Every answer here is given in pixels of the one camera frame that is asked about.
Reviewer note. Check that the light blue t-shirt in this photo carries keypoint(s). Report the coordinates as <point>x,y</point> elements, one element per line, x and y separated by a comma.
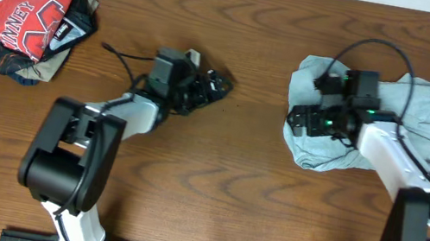
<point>322,153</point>

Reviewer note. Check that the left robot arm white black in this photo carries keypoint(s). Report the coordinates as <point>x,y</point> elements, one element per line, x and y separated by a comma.
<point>68,163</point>

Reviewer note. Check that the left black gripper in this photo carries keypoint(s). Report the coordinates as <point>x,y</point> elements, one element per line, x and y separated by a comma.
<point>200,97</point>

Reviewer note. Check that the red printed t-shirt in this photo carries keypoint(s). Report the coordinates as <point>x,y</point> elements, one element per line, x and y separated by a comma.
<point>27,26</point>

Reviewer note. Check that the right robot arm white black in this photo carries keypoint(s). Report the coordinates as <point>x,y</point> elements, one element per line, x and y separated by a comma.
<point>348,107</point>

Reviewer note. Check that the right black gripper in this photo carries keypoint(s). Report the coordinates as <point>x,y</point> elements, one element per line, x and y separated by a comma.
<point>312,113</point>

